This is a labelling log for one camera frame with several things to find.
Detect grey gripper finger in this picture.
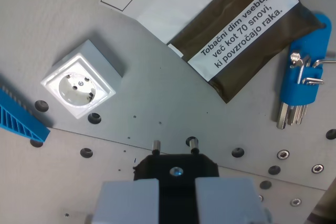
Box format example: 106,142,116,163
90,178,160,224
194,176,272,224

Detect black two-pin plug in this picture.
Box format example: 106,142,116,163
132,140,220,224

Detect dark brown object edge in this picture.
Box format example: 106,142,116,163
304,182,336,224

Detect thick silver hex key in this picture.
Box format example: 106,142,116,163
277,51,303,130

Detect blue ribbed plastic part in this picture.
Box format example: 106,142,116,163
0,73,51,142

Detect medium silver hex key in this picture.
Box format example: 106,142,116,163
288,54,312,126

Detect small silver hex key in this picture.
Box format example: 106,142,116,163
301,77,324,86

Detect brown white tobacco pouch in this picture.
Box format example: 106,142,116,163
99,0,326,104

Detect thin silver hex key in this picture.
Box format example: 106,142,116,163
311,58,336,69

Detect blue hex key holder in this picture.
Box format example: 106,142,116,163
278,11,332,107

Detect white wall socket box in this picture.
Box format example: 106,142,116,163
40,39,124,121

